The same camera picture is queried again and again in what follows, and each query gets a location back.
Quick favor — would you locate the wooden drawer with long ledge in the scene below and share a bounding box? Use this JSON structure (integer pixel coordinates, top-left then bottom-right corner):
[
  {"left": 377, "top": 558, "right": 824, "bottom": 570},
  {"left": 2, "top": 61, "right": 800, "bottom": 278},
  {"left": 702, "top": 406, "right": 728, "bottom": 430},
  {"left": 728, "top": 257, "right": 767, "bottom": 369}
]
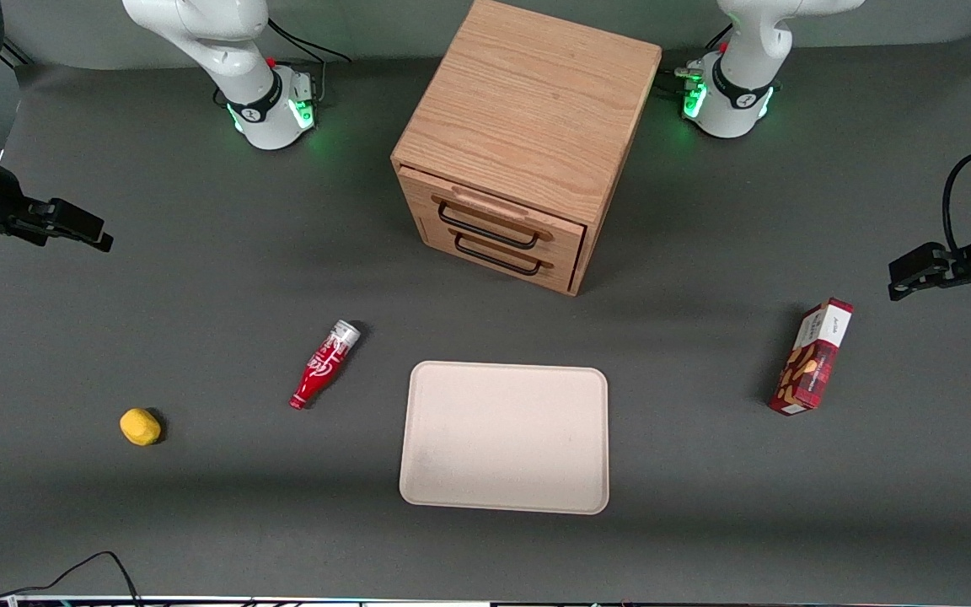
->
[{"left": 398, "top": 164, "right": 587, "bottom": 259}]

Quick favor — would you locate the long black wire drawer handle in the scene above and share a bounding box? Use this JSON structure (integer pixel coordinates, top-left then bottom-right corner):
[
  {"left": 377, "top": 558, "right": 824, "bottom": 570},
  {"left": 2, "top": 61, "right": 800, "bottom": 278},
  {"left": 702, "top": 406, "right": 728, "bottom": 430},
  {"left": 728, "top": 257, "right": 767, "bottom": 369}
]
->
[{"left": 437, "top": 201, "right": 540, "bottom": 251}]

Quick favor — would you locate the wooden drawer with short ledge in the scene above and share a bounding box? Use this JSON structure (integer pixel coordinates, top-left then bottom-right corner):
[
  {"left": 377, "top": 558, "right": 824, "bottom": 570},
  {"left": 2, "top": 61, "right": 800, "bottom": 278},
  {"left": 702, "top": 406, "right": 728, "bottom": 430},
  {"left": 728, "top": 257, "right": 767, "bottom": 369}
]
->
[{"left": 418, "top": 215, "right": 585, "bottom": 297}]

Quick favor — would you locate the wooden drawer cabinet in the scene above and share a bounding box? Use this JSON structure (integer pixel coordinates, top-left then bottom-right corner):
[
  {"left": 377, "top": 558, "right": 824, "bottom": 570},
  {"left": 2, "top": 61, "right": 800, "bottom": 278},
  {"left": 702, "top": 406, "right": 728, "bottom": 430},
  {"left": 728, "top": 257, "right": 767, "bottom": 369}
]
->
[{"left": 390, "top": 0, "right": 663, "bottom": 297}]

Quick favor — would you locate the red cookie box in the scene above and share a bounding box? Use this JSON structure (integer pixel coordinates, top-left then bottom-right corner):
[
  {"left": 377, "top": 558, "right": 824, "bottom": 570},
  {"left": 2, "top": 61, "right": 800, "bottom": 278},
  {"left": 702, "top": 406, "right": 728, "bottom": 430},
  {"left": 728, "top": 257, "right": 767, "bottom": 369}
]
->
[{"left": 768, "top": 297, "right": 856, "bottom": 416}]

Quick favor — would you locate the yellow lemon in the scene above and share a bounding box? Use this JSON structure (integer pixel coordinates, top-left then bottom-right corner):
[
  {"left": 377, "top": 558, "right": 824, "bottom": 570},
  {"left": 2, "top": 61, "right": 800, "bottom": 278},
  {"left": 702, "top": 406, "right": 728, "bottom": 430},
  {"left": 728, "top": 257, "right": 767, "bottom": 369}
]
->
[{"left": 119, "top": 407, "right": 163, "bottom": 448}]

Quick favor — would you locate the red cola bottle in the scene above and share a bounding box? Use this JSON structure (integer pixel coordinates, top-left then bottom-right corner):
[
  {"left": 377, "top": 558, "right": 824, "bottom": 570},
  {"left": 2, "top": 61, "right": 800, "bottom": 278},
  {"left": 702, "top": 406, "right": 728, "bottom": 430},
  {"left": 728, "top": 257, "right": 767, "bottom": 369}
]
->
[{"left": 288, "top": 320, "right": 362, "bottom": 411}]

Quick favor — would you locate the beige rectangular tray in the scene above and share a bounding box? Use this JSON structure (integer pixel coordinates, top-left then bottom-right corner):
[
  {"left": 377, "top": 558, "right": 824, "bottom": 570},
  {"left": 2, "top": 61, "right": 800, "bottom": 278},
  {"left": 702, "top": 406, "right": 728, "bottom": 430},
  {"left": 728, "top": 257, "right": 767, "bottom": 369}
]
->
[{"left": 398, "top": 360, "right": 611, "bottom": 516}]

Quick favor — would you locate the black right arm base cable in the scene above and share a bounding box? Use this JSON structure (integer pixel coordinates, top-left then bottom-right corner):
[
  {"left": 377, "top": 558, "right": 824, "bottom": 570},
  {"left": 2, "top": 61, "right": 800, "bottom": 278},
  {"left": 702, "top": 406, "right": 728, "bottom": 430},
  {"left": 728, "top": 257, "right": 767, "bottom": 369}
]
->
[{"left": 266, "top": 17, "right": 353, "bottom": 106}]

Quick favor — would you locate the black cable at table edge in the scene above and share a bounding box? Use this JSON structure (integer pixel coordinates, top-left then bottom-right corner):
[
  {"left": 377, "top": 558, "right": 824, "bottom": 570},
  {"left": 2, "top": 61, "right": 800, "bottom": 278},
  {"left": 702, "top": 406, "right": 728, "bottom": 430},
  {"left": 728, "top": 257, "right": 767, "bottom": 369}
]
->
[{"left": 0, "top": 551, "right": 142, "bottom": 607}]

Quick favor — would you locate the short black wire drawer handle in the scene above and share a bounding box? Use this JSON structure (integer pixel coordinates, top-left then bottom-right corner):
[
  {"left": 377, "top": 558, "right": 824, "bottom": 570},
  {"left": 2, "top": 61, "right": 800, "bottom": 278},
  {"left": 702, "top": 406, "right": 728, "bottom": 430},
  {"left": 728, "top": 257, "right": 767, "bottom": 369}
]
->
[{"left": 453, "top": 234, "right": 543, "bottom": 277}]

